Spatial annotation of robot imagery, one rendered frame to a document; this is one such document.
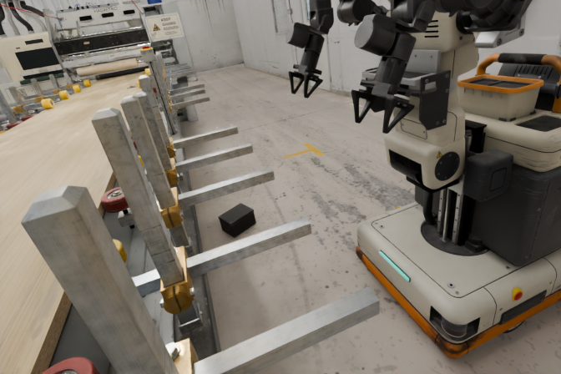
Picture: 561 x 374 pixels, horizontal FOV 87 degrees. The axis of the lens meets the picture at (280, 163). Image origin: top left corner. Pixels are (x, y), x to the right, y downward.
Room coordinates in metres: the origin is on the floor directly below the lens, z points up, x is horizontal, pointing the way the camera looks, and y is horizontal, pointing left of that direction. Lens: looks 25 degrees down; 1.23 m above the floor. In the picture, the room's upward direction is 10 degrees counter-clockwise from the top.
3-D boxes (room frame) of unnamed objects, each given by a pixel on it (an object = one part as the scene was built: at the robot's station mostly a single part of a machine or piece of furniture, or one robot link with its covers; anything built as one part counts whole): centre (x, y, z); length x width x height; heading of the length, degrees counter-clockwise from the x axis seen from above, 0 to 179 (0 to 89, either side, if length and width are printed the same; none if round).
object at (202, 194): (0.75, 0.24, 0.83); 0.43 x 0.03 x 0.04; 106
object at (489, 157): (0.91, -0.57, 0.68); 0.28 x 0.27 x 0.25; 16
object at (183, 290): (0.46, 0.25, 0.80); 0.14 x 0.06 x 0.05; 16
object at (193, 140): (1.23, 0.37, 0.84); 0.43 x 0.03 x 0.04; 106
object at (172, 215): (0.70, 0.32, 0.83); 0.14 x 0.06 x 0.05; 16
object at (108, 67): (4.72, 2.03, 1.05); 1.43 x 0.12 x 0.12; 106
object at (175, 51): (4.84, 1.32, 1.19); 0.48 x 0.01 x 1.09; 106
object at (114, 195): (0.69, 0.43, 0.85); 0.08 x 0.08 x 0.11
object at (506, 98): (1.04, -0.83, 0.87); 0.23 x 0.15 x 0.11; 16
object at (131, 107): (0.68, 0.31, 0.90); 0.04 x 0.04 x 0.48; 16
